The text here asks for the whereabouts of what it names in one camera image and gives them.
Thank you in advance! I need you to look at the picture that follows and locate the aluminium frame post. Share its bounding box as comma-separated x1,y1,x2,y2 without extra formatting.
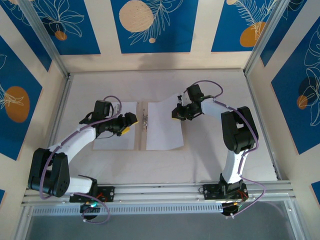
18,0,71,79
243,0,294,76

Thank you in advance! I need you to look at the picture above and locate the grey translucent panel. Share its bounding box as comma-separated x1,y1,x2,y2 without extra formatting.
14,206,307,240

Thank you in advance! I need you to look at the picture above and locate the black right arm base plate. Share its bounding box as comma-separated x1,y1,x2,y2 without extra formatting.
202,183,250,201

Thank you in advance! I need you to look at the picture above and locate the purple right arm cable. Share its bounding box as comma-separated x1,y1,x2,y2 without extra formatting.
185,79,266,218

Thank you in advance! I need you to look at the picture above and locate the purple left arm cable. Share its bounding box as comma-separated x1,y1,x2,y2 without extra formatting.
39,95,123,225

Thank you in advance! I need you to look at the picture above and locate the black controller board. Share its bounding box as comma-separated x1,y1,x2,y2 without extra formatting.
221,201,241,219
79,201,102,221

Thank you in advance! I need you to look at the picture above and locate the grey slotted cable duct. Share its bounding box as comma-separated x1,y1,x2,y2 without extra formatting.
31,201,225,216

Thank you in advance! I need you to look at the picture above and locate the aluminium crossbar rail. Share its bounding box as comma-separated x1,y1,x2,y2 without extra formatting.
21,180,298,207

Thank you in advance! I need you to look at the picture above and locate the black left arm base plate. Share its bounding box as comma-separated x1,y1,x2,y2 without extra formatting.
69,185,116,204

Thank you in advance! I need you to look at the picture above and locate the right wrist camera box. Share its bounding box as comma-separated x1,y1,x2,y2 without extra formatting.
176,91,189,105

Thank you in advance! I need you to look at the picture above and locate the white paper sheet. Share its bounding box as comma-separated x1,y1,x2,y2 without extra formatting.
92,101,138,151
145,96,185,152

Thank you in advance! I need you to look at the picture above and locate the blue floral wall panel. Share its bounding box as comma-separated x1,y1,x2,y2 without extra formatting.
211,0,280,53
259,0,310,68
31,0,102,56
0,0,53,73
271,22,320,155
0,34,44,161
110,0,200,54

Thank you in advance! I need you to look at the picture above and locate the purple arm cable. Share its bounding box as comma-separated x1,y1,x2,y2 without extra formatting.
39,95,123,225
185,79,266,218

